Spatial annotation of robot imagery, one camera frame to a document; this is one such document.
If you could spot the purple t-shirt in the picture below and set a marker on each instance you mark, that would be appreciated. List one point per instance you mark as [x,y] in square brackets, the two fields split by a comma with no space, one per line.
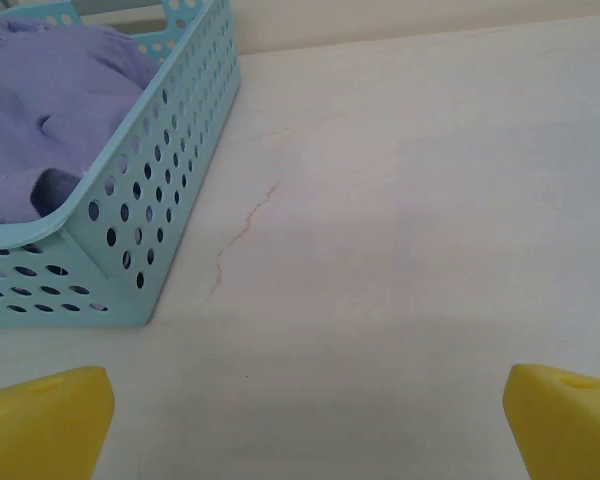
[55,110]

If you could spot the light blue perforated plastic basket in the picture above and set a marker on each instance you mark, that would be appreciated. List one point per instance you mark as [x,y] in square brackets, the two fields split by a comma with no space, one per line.
[190,150]

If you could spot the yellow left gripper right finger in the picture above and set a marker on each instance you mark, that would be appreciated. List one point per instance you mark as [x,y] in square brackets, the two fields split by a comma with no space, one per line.
[570,430]

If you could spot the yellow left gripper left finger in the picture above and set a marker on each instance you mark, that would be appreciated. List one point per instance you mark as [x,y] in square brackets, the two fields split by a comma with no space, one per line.
[40,430]

